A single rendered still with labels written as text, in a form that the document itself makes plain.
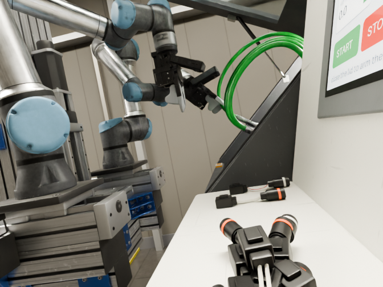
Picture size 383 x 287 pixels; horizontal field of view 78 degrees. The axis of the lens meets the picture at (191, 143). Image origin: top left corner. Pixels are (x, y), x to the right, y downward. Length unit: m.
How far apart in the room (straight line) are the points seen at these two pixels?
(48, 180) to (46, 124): 0.19
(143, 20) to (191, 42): 1.84
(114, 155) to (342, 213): 0.98
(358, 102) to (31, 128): 0.56
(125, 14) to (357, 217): 0.72
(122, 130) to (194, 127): 1.39
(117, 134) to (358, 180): 1.01
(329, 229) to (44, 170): 0.64
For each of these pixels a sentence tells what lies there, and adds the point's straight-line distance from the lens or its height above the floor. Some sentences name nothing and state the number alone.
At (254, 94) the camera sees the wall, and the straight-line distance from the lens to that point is 2.52.
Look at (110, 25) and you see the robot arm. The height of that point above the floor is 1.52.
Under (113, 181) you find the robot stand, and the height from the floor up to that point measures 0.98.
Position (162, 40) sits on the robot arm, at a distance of 0.82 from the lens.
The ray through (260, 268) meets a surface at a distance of 0.20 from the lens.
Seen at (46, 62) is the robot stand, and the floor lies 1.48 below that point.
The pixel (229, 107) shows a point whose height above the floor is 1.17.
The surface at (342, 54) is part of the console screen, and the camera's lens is 0.37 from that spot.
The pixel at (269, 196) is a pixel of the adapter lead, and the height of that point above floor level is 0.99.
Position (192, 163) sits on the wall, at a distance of 2.50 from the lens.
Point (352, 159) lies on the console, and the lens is 0.32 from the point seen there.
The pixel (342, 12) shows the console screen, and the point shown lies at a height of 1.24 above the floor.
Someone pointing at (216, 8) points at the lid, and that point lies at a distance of 1.33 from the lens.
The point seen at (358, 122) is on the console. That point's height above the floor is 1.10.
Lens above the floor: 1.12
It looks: 2 degrees down
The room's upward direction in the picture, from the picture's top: 11 degrees counter-clockwise
